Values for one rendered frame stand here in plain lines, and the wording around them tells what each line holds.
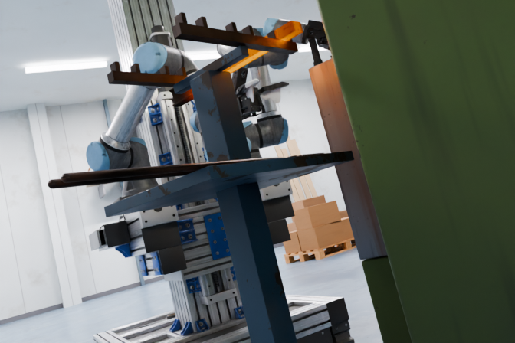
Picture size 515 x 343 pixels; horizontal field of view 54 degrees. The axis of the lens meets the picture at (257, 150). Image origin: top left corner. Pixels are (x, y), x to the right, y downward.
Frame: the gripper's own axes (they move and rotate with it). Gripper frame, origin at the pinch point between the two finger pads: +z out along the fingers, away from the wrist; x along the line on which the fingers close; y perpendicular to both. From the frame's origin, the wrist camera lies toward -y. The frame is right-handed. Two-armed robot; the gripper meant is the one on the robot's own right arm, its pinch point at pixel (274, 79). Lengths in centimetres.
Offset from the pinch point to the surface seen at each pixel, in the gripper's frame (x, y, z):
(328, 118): 22.1, 21.1, 26.5
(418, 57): 49, 23, 58
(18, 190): -315, -124, -818
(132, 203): 67, 31, 10
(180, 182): 67, 31, 24
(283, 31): 37.5, 4.1, 30.5
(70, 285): -354, 65, -771
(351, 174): 22.1, 34.7, 28.3
